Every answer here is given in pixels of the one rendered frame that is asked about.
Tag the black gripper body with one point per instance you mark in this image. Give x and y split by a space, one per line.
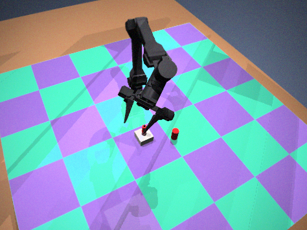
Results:
149 97

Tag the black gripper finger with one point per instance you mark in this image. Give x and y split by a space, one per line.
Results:
153 120
129 104

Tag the white square block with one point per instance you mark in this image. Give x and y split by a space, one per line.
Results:
143 139

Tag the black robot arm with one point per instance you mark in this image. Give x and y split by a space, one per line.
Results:
154 55

